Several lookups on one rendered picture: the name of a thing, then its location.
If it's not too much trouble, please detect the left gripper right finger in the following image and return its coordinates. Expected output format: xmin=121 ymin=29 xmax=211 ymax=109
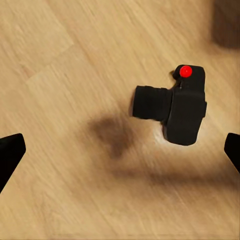
xmin=224 ymin=132 xmax=240 ymax=173

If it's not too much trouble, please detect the digital camera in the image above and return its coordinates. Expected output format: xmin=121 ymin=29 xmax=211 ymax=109
xmin=132 ymin=64 xmax=207 ymax=146

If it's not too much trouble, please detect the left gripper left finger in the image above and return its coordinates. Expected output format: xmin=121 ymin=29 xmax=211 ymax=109
xmin=0 ymin=133 xmax=26 ymax=193

